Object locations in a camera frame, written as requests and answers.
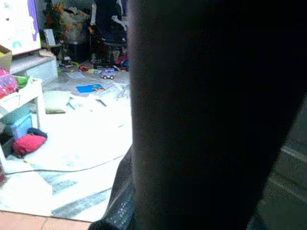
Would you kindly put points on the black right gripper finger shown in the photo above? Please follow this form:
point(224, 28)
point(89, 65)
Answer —
point(120, 206)

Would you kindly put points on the brown cardboard box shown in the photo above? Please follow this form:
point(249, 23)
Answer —
point(5, 58)

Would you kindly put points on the dark navy cloth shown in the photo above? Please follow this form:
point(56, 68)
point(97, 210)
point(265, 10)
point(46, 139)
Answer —
point(38, 132)

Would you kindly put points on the purple toy car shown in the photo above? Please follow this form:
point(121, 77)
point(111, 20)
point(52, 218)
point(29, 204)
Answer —
point(107, 73)

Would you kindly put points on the clear plastic bag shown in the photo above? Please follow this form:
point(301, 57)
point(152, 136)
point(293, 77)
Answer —
point(73, 24)

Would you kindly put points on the blue picture book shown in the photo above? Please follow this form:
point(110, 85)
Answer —
point(87, 88)

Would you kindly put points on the red small toy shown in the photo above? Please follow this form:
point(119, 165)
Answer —
point(83, 68)

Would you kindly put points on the white green cushion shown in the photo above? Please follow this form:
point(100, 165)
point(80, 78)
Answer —
point(56, 101)

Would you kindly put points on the pink purple toy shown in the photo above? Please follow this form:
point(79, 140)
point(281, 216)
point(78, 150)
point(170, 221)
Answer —
point(7, 83)

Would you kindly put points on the pink red toy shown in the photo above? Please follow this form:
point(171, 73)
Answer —
point(122, 62)

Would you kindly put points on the white low table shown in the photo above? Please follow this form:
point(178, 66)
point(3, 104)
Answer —
point(36, 91)

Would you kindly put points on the white drawing board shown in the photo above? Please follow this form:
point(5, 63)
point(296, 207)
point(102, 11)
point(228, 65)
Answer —
point(16, 26)

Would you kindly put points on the white picture frame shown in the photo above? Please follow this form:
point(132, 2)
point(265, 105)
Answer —
point(49, 37)

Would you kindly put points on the black pen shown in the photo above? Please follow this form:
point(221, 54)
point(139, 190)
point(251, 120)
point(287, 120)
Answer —
point(101, 102)

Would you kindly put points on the small green tree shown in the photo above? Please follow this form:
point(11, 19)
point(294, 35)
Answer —
point(54, 24)

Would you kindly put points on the white low cabinet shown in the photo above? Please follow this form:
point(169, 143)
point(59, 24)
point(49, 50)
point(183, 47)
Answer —
point(36, 68)

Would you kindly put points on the red fabric bag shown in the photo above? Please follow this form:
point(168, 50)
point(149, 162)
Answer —
point(27, 144)

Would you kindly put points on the black waste bin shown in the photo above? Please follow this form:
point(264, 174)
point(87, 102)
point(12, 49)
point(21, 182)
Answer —
point(78, 51)

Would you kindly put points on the green toy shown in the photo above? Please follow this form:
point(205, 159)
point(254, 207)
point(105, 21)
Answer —
point(22, 81)

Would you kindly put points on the grey paper sheet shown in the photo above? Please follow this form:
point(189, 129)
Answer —
point(75, 75)

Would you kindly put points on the blue storage box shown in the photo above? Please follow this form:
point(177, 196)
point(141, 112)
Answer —
point(20, 125)

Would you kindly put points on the black office chair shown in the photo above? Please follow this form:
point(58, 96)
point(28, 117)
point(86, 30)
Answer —
point(109, 28)

